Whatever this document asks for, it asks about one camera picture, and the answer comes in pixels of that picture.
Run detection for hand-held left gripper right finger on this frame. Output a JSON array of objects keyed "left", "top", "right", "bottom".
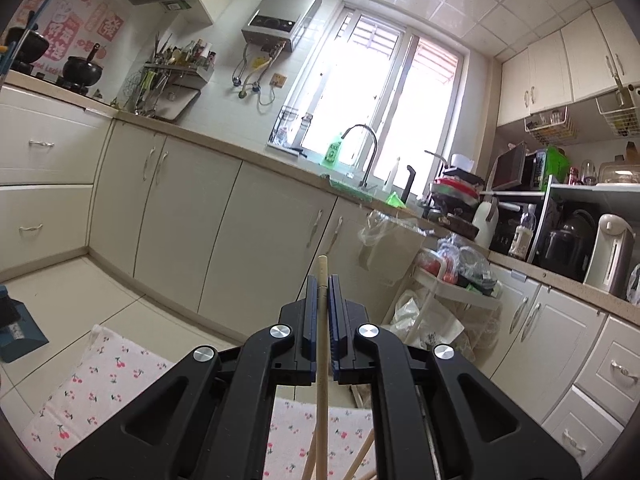
[{"left": 327, "top": 274, "right": 583, "bottom": 480}]

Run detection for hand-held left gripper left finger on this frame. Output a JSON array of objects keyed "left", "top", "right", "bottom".
[{"left": 54, "top": 275, "right": 321, "bottom": 480}]

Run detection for slim wooden chopstick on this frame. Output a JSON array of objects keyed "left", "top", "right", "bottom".
[{"left": 314, "top": 255, "right": 331, "bottom": 480}]

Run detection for bundle of wooden chopsticks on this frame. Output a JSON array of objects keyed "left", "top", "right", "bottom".
[{"left": 300, "top": 427, "right": 378, "bottom": 480}]

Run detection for white plastic bag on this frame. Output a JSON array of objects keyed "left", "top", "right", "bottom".
[{"left": 390, "top": 290, "right": 466, "bottom": 351}]

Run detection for clear plastic bag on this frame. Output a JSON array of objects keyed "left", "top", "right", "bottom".
[{"left": 359, "top": 209, "right": 426, "bottom": 266}]

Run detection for white storage trolley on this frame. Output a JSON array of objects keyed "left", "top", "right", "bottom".
[{"left": 385, "top": 260, "right": 503, "bottom": 366}]

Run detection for green sink mat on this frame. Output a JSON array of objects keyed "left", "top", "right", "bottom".
[{"left": 327, "top": 176, "right": 378, "bottom": 201}]

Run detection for bagged groceries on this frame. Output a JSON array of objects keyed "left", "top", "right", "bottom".
[{"left": 417, "top": 235, "right": 503, "bottom": 297}]

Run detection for green dish soap bottle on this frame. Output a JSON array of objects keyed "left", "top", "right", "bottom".
[{"left": 325, "top": 132, "right": 346, "bottom": 168}]

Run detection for stack of pots and pans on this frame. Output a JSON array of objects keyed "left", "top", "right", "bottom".
[{"left": 425, "top": 152, "right": 488, "bottom": 238}]

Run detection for metal sink faucet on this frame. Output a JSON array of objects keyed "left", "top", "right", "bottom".
[{"left": 340, "top": 124, "right": 379, "bottom": 188}]

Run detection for white electric kettle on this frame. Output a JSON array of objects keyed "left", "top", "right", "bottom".
[{"left": 472, "top": 197, "right": 501, "bottom": 248}]

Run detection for black toaster oven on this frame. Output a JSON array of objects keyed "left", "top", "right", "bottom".
[{"left": 489, "top": 192, "right": 551, "bottom": 261}]

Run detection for plastic bottle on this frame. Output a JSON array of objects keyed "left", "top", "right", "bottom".
[{"left": 509, "top": 205, "right": 536, "bottom": 260}]

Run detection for kitchen window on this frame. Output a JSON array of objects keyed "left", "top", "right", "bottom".
[{"left": 285, "top": 2, "right": 471, "bottom": 201}]

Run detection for cherry print tablecloth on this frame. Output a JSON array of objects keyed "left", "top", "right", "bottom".
[{"left": 22, "top": 325, "right": 381, "bottom": 480}]

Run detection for black microwave oven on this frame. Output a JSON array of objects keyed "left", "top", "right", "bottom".
[{"left": 487, "top": 142, "right": 548, "bottom": 192}]

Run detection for black rice cooker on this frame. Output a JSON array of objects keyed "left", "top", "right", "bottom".
[{"left": 540, "top": 210, "right": 596, "bottom": 281}]

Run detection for white cutting board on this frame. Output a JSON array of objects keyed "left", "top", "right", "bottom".
[{"left": 155, "top": 85, "right": 201, "bottom": 122}]

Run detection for green bag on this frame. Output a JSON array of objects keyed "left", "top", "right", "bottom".
[{"left": 542, "top": 146, "right": 571, "bottom": 186}]

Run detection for white thermos pot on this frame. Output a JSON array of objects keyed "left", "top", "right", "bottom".
[{"left": 584, "top": 213, "right": 636, "bottom": 297}]

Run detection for white counter shelf rack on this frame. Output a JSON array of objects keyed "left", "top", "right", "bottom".
[{"left": 482, "top": 180, "right": 640, "bottom": 271}]

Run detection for teal dustpan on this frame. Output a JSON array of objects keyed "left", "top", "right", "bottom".
[{"left": 0, "top": 285, "right": 50, "bottom": 363}]

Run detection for silver water heater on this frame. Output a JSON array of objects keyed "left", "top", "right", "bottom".
[{"left": 241, "top": 0, "right": 323, "bottom": 53}]

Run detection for white drawer cabinet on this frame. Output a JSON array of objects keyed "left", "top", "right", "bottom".
[{"left": 0, "top": 85, "right": 116, "bottom": 281}]

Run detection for clear plastic food cover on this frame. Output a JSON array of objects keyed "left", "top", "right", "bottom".
[{"left": 597, "top": 160, "right": 640, "bottom": 184}]

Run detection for black wok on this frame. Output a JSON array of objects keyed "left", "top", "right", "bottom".
[
  {"left": 62, "top": 45, "right": 106, "bottom": 92},
  {"left": 7, "top": 27, "right": 48, "bottom": 73}
]

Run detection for black wire sill rack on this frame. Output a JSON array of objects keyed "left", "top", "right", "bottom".
[{"left": 267, "top": 105, "right": 313, "bottom": 153}]

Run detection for water heater hoses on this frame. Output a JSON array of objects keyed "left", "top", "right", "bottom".
[{"left": 231, "top": 42, "right": 286, "bottom": 106}]

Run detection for wall utensil rack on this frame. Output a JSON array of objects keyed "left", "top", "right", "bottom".
[{"left": 125, "top": 35, "right": 216, "bottom": 121}]

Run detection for white wire basket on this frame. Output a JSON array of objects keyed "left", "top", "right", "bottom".
[
  {"left": 524, "top": 107, "right": 578, "bottom": 146},
  {"left": 595, "top": 85, "right": 640, "bottom": 138}
]

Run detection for pink wall stickers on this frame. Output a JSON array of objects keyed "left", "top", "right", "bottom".
[{"left": 30, "top": 0, "right": 123, "bottom": 63}]

